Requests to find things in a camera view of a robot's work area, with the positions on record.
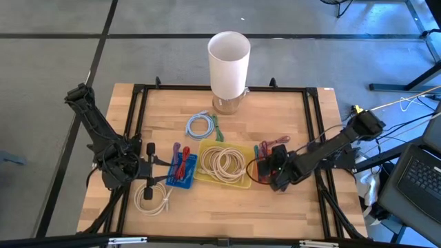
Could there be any maroon cable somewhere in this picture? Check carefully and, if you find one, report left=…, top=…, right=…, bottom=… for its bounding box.
left=265, top=135, right=291, bottom=149

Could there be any orange plastic basket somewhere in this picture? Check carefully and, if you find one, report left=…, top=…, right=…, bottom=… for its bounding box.
left=256, top=156, right=282, bottom=184

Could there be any red cable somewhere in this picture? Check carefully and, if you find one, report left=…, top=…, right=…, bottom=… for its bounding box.
left=176, top=145, right=191, bottom=180

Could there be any white floor cable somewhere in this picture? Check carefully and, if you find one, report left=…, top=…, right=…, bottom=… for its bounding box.
left=399, top=96, right=420, bottom=112

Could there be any light blue cable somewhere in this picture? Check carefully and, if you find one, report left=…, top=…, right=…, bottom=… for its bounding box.
left=185, top=110, right=216, bottom=141

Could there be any blue plastic basket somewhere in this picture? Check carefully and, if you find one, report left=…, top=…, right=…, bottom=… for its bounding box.
left=165, top=151, right=199, bottom=190

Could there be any yellow plastic tray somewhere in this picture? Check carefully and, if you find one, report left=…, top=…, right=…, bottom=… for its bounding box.
left=193, top=138, right=256, bottom=189

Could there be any white bag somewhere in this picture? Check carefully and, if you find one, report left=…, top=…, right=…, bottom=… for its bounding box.
left=354, top=154, right=380, bottom=207

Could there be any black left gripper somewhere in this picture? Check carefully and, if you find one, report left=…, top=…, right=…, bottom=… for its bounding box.
left=139, top=142, right=172, bottom=201

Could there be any black desk leg frame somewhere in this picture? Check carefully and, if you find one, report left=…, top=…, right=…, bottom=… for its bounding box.
left=369, top=60, right=441, bottom=92

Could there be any metal floor stand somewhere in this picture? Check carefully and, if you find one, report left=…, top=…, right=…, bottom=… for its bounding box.
left=404, top=0, right=441, bottom=65

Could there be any black aluminium table frame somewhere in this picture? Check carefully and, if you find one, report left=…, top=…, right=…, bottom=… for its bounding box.
left=76, top=76, right=369, bottom=248

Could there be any white shade wooden base lamp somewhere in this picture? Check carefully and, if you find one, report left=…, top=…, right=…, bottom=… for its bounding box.
left=207, top=30, right=252, bottom=116

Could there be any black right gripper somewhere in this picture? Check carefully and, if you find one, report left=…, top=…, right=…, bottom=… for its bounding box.
left=257, top=154, right=305, bottom=193

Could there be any yellow extension cord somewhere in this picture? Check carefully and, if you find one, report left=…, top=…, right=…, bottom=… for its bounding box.
left=370, top=85, right=441, bottom=112

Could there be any grey laptop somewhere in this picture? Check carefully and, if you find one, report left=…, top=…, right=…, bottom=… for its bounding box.
left=377, top=103, right=441, bottom=246

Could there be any silver metal bracket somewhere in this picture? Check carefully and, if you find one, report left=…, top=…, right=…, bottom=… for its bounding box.
left=298, top=240, right=340, bottom=248
left=107, top=236, right=148, bottom=245

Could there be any green cable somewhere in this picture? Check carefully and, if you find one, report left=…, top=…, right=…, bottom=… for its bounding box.
left=211, top=114, right=225, bottom=143

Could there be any blue floor object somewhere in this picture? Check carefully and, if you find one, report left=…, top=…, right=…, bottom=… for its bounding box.
left=0, top=149, right=28, bottom=165

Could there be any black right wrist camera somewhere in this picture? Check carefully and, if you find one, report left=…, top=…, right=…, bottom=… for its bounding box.
left=271, top=143, right=289, bottom=163

